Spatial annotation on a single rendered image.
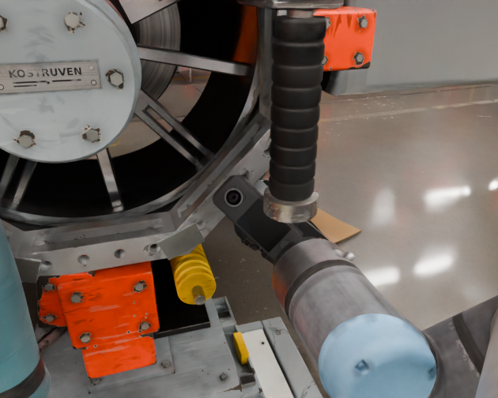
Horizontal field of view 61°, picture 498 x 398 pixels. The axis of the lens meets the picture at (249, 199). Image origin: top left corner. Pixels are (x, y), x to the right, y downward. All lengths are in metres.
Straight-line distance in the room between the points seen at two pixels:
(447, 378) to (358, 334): 0.12
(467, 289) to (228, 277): 0.80
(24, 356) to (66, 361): 0.47
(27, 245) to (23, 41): 0.32
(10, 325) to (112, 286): 0.15
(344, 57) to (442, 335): 0.33
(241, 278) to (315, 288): 1.09
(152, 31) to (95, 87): 0.40
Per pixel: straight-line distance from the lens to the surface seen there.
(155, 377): 0.92
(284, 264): 0.45
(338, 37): 0.56
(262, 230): 0.50
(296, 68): 0.30
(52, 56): 0.35
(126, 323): 0.64
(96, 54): 0.35
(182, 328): 0.67
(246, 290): 1.44
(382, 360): 0.37
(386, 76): 0.79
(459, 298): 1.57
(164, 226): 0.59
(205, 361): 0.93
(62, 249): 0.58
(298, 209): 0.33
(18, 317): 0.51
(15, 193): 0.67
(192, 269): 0.64
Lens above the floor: 0.92
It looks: 27 degrees down
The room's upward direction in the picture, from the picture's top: straight up
